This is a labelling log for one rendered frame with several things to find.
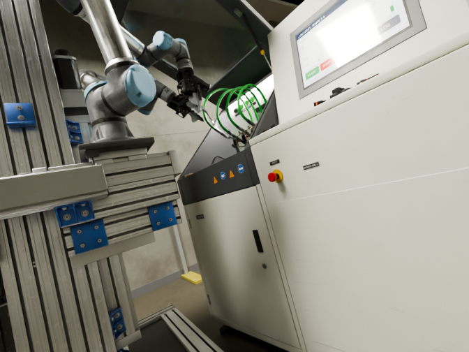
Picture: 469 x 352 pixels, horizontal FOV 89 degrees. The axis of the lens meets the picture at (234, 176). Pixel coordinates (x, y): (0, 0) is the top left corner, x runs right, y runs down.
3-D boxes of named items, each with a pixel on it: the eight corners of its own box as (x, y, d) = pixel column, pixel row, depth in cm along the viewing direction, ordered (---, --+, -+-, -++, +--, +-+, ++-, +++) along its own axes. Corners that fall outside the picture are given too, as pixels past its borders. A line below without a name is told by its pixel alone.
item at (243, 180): (185, 204, 149) (179, 179, 150) (191, 202, 152) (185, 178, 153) (253, 185, 102) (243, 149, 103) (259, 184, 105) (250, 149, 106)
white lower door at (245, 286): (211, 315, 145) (183, 205, 150) (214, 313, 146) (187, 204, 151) (299, 350, 96) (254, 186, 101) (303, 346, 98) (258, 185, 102)
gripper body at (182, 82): (179, 97, 116) (173, 74, 117) (194, 98, 122) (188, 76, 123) (186, 89, 111) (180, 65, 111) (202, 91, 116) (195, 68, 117)
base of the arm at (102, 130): (91, 146, 75) (84, 116, 76) (91, 158, 88) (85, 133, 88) (141, 140, 83) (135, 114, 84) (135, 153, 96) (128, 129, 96)
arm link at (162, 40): (149, 54, 107) (165, 63, 117) (167, 42, 102) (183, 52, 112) (144, 38, 108) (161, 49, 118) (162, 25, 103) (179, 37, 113)
